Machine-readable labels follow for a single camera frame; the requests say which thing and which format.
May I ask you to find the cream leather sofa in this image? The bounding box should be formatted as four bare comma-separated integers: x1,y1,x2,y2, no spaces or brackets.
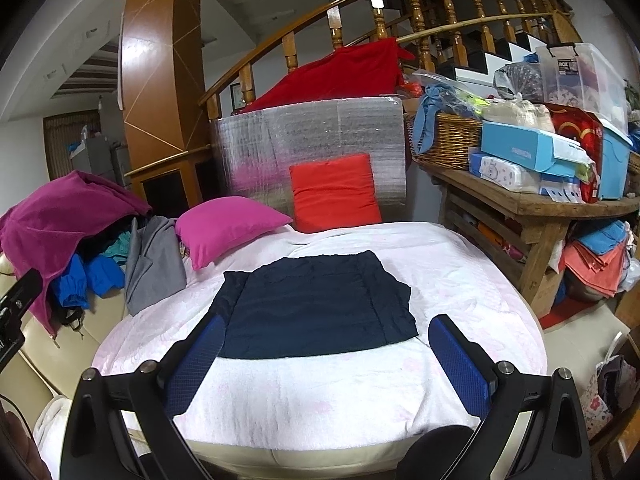
0,252,416,480

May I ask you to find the red printed blanket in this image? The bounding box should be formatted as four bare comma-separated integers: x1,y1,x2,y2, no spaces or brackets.
542,102,606,201

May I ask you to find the white printed tissue pack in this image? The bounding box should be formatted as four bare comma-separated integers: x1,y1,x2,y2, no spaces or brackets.
469,152,542,193

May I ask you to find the magenta pillow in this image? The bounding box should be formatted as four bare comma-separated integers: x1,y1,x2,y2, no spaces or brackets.
175,196,294,271

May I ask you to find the navy blue zip jacket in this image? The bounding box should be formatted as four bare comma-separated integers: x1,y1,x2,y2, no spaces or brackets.
210,250,420,361

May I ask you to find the blue folded cloth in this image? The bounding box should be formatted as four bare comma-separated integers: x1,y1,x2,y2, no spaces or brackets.
572,220,628,256

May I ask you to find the white pink blanket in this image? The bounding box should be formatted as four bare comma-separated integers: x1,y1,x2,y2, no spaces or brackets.
32,220,548,453

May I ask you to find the black cable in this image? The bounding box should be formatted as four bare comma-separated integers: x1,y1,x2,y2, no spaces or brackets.
0,395,31,426

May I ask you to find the grey cabinet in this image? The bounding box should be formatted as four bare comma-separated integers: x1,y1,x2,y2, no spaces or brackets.
70,132,128,181

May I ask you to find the brown cardboard box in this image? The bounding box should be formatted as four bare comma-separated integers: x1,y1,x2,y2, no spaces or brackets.
615,260,640,331

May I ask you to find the grey garment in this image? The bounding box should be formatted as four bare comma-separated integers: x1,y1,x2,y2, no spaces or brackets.
124,215,187,317

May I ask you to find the wicker basket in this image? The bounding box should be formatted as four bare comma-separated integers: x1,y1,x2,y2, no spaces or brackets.
404,110,483,171

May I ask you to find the clear plastic bag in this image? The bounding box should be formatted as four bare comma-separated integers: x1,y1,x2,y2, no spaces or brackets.
493,62,543,101

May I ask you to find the bright blue garment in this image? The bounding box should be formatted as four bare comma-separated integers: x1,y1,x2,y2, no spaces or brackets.
50,252,126,311

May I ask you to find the light blue cloth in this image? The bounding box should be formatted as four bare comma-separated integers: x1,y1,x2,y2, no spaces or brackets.
412,82,453,153

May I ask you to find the wooden stair railing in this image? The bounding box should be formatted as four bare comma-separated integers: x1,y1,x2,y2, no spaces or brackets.
197,0,576,121

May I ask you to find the light blue cardboard box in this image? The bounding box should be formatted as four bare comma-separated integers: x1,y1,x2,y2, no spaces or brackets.
480,120,586,168

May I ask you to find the person's left forearm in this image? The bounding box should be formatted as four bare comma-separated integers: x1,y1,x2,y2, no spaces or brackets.
0,410,51,480

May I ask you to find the wooden column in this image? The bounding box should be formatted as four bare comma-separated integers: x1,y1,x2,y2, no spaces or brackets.
120,0,211,216

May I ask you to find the blue white tissue pack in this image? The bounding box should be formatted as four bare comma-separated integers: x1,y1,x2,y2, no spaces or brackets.
539,175,586,203

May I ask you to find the red cloth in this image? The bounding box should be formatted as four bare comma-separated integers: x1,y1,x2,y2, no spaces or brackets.
242,37,416,111

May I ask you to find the magenta fleece cloth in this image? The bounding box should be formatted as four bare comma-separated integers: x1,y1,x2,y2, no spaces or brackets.
0,170,153,336

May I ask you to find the red floor mat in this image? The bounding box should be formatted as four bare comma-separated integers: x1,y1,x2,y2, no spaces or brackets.
537,297,588,331

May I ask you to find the silver foil insulation board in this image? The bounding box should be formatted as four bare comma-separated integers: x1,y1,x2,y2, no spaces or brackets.
209,94,407,226

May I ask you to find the teal garment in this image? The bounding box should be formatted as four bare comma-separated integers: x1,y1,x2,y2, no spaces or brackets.
102,237,133,266

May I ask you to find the rustic wooden table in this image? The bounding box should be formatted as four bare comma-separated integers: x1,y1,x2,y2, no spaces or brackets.
417,162,640,318

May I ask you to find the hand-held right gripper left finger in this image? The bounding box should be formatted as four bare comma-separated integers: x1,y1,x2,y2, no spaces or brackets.
59,312,228,480

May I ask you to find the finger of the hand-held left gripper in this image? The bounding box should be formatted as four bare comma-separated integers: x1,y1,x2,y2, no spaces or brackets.
12,267,43,311

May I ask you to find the stack of orange folded cloths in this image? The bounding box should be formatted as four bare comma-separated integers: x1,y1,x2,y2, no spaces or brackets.
559,242,628,298

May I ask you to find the blue plastic bin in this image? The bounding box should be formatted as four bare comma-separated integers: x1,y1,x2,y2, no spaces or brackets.
597,120,633,201

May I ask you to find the red orange pillow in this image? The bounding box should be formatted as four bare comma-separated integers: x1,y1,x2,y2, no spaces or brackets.
289,152,383,233

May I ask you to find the clear plastic storage box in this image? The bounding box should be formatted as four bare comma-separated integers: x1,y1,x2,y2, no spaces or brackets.
535,42,628,133

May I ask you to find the floral bag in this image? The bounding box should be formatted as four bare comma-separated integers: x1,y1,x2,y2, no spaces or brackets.
580,355,633,441

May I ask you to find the cream knitted cloth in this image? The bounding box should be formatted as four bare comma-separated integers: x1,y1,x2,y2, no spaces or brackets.
482,97,556,133

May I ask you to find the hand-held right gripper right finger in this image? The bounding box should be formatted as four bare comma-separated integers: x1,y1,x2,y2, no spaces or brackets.
428,314,593,480

